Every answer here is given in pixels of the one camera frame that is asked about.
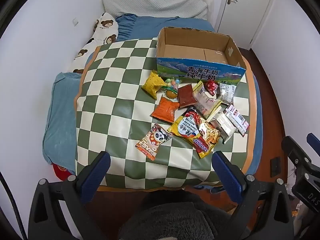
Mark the white printed snack packet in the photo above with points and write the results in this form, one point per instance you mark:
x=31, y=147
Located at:
x=226, y=91

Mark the yellow instant noodle packet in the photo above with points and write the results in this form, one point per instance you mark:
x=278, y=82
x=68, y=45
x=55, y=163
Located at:
x=192, y=130

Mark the red bear print cloth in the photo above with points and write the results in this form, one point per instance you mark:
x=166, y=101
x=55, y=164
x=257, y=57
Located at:
x=62, y=172

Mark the white red-label snack packet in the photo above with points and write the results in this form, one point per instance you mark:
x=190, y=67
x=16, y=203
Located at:
x=236, y=117

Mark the dark red sauce packet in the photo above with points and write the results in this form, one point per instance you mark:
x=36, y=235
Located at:
x=186, y=96

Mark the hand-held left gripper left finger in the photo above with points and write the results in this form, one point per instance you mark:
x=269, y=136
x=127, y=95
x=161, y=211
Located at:
x=96, y=172

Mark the blue bedsheet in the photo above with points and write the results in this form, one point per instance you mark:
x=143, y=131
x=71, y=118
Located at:
x=150, y=26

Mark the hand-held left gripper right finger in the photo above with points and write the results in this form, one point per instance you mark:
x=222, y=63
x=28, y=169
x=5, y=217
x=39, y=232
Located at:
x=226, y=173

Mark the bear print pillow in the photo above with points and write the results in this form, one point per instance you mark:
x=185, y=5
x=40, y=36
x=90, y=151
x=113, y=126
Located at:
x=105, y=30

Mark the small orange fruit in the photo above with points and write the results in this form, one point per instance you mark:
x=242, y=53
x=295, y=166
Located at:
x=170, y=95

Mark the black rectangular plate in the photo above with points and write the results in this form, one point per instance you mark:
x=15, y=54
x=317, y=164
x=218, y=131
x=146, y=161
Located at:
x=275, y=166

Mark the yellow snack packet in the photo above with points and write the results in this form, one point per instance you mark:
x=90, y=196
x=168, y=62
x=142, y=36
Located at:
x=152, y=85

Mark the colourful candy bag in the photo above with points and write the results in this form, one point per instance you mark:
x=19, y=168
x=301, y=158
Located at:
x=171, y=84

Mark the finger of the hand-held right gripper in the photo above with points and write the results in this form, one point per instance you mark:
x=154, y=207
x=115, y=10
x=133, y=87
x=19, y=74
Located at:
x=293, y=148
x=313, y=141

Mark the panda print snack packet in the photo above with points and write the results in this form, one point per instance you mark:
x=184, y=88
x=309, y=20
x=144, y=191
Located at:
x=153, y=141

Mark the orange snack packet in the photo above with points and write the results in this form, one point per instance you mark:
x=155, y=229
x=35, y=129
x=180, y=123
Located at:
x=165, y=110

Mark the clear yellow-edged snack packet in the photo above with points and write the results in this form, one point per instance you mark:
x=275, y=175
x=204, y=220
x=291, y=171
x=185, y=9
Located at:
x=205, y=102

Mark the grey fleece clothing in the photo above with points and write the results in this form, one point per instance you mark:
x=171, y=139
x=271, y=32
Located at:
x=175, y=220

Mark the red spotted snack packet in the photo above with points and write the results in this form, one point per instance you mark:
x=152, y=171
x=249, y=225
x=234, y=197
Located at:
x=211, y=86

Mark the printed cardboard box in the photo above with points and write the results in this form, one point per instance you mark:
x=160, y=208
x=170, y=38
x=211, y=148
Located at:
x=200, y=55

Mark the green checkered mat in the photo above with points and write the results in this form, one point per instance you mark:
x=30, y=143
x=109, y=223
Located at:
x=112, y=92

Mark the grey-white pillow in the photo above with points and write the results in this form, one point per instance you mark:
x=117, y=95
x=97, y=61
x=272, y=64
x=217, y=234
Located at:
x=155, y=5

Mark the beige snack packet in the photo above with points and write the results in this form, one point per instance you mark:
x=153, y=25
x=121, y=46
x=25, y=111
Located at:
x=223, y=125

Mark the white door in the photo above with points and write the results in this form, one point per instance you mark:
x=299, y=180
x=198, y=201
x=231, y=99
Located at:
x=245, y=10

